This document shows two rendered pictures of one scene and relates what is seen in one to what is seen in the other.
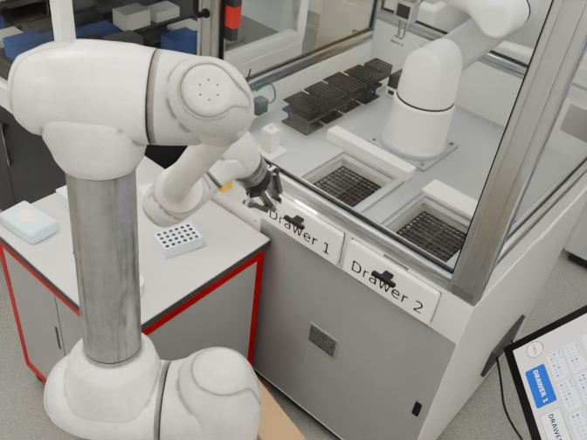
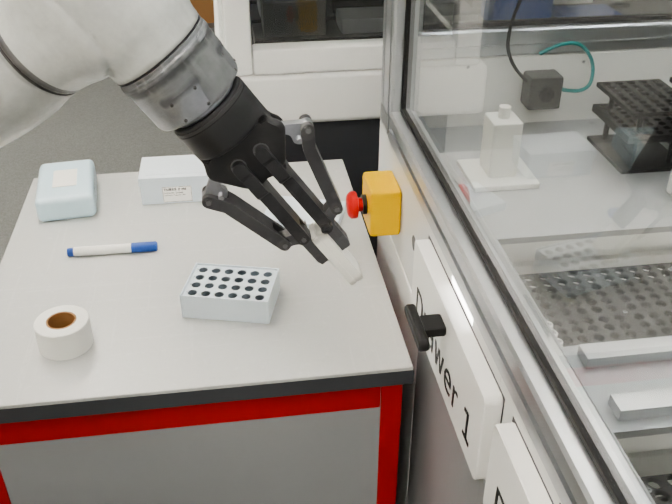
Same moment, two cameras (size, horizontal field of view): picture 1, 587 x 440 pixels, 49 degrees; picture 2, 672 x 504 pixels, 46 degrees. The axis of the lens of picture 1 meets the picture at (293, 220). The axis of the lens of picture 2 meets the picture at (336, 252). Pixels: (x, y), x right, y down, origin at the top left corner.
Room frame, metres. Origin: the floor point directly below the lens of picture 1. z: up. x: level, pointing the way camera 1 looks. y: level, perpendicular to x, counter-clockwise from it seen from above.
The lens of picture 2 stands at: (0.91, -0.43, 1.43)
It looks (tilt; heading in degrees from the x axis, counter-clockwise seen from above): 32 degrees down; 46
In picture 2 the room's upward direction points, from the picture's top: straight up
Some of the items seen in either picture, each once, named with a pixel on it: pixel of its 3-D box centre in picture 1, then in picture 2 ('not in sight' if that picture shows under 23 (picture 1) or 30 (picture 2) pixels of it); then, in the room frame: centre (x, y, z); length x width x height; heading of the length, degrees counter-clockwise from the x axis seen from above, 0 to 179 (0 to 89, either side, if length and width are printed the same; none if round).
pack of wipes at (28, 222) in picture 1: (28, 222); (67, 189); (1.42, 0.78, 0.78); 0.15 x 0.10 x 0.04; 60
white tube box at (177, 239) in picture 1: (177, 239); (231, 292); (1.44, 0.33, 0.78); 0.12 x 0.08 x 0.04; 129
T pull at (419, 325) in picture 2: (296, 220); (427, 326); (1.45, -0.01, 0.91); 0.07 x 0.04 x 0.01; 54
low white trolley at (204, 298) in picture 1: (137, 315); (210, 430); (1.47, 0.48, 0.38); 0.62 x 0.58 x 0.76; 54
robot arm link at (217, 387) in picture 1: (214, 401); not in sight; (0.73, 0.10, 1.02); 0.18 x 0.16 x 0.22; 94
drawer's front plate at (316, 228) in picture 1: (301, 224); (449, 346); (1.47, -0.03, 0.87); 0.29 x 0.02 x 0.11; 54
